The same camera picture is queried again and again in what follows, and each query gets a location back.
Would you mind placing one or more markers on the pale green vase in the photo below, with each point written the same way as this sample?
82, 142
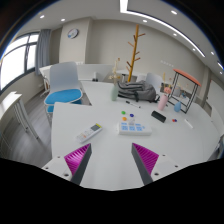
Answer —
114, 92

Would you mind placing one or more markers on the round wall clock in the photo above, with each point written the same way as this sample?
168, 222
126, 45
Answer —
72, 33

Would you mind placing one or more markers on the black frame orange top rack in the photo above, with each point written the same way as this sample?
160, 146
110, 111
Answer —
183, 90

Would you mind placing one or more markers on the white chair behind backpack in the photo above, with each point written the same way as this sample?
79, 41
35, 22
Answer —
155, 80

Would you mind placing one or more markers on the white remote control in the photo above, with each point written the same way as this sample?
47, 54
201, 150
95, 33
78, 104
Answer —
89, 133

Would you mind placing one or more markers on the grey backpack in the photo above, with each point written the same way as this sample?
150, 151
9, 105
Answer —
138, 91

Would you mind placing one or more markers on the wooden coat tree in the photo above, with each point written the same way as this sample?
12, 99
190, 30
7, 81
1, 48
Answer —
135, 52

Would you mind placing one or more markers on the black marker pen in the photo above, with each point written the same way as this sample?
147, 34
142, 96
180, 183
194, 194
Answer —
128, 102

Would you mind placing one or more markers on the blue small vase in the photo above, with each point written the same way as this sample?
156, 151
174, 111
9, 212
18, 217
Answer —
177, 107

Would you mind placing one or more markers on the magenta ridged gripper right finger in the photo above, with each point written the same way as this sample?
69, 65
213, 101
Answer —
145, 160

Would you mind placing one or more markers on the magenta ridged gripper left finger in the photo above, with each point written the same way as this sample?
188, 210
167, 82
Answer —
77, 162

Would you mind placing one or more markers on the pink bottle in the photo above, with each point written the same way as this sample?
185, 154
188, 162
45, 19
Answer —
162, 102

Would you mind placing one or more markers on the black rectangular case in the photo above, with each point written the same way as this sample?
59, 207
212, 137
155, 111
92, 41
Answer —
158, 116

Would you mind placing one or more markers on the white flat bar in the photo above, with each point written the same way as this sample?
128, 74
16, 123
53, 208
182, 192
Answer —
188, 123

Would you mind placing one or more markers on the white chair blue cushion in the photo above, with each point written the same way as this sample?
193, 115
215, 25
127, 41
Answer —
64, 86

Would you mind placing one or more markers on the grey curtain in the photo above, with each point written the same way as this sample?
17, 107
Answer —
42, 50

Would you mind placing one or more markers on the white side desk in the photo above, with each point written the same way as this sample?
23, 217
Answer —
14, 101

